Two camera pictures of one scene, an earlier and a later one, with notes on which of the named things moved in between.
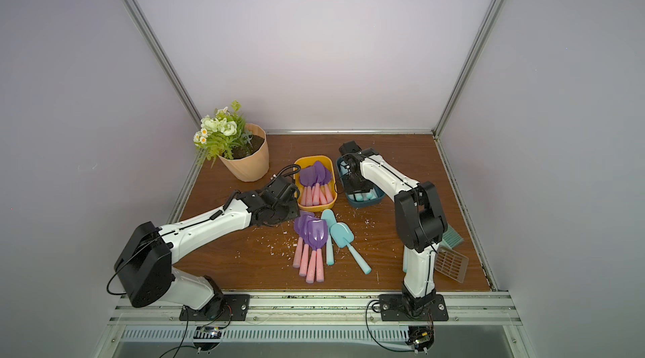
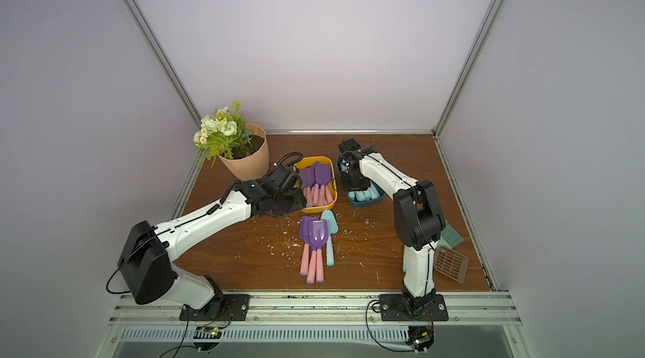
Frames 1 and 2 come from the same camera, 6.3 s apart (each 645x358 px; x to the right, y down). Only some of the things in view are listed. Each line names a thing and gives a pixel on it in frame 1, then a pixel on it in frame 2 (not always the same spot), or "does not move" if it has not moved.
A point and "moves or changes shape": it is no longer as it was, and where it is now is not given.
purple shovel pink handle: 309,197 → 328,193
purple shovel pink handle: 317,231 does not move
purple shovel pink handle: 299,225 moves or changes shape
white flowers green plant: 224,134 does not move
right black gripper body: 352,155 does not move
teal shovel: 369,195 does not move
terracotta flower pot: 250,160 does not move
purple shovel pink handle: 319,176 → 306,180
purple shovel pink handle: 327,177 does not move
